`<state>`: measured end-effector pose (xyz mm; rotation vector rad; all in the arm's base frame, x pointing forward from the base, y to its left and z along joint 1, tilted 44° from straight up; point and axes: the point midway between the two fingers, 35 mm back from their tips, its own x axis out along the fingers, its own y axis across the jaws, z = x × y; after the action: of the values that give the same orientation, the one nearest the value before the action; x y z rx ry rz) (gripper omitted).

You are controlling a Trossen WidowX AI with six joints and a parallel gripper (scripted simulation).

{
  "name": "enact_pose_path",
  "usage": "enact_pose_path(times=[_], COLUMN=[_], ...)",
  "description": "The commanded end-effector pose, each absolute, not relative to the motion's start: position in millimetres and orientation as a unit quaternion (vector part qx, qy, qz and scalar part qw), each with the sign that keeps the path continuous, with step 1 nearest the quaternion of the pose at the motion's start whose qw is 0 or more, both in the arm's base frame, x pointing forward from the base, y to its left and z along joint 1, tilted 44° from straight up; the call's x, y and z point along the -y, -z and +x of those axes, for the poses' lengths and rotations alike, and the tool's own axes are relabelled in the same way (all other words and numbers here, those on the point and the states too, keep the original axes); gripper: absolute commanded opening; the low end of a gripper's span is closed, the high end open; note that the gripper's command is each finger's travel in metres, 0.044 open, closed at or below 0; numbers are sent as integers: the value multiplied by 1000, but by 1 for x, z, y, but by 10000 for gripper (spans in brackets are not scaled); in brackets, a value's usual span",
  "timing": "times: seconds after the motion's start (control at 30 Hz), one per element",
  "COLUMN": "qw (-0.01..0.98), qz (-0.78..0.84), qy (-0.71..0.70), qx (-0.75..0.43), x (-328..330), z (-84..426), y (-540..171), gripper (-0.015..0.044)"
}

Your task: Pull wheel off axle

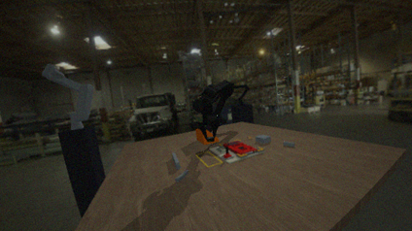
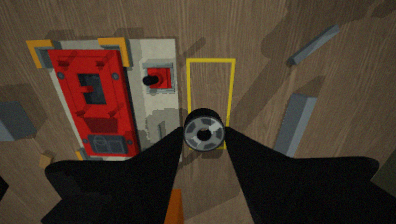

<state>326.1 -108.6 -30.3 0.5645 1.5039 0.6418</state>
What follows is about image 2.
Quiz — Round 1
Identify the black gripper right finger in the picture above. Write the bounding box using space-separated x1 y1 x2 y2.
225 127 379 224

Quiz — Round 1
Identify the yellow rectangular outline on table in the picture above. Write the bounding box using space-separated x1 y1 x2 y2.
186 58 236 127

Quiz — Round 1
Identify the black wheel with grey hub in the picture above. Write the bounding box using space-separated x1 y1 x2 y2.
182 108 226 152

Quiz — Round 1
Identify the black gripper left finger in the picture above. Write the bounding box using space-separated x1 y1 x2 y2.
44 127 183 224

